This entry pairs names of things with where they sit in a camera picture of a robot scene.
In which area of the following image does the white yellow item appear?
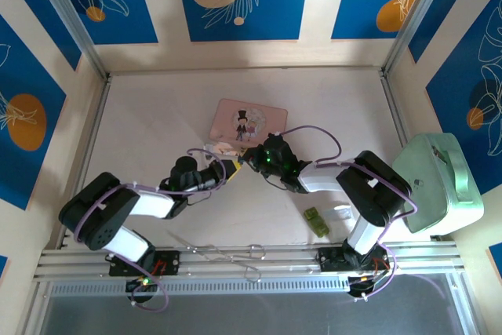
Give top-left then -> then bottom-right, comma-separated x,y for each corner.
204,140 -> 236,156

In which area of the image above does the pink wedding couple tin box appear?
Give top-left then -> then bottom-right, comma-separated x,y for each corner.
209,98 -> 289,146

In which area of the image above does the small green toy car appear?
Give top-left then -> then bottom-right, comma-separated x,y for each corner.
311,217 -> 331,239

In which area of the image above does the clear plastic piece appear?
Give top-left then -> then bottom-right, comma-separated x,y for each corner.
322,205 -> 352,220

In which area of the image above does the mint green carry case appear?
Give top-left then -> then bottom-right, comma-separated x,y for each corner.
391,132 -> 485,236

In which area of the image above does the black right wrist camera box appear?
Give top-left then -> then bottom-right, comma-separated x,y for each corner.
264,133 -> 290,156

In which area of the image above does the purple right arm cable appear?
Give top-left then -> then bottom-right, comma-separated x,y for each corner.
274,125 -> 418,303

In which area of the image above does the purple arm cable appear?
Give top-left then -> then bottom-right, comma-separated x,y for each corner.
73,147 -> 223,244
274,125 -> 418,303

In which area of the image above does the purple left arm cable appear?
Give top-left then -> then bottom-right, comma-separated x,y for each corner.
73,147 -> 223,244

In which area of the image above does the aluminium front frame rail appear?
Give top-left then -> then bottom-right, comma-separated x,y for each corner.
32,241 -> 466,282

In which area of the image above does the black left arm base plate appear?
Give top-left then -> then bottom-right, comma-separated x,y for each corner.
107,249 -> 182,278

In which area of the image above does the aluminium side frame rail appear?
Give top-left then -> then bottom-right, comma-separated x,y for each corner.
380,74 -> 411,150
57,75 -> 113,250

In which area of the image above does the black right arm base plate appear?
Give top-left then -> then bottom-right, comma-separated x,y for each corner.
318,246 -> 394,274

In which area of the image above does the slotted grey cable duct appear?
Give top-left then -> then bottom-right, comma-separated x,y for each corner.
49,279 -> 351,297

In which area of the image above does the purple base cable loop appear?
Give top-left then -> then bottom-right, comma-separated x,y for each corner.
130,262 -> 171,314

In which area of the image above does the aluminium frame post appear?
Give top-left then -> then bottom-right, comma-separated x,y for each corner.
27,0 -> 110,80
380,0 -> 452,75

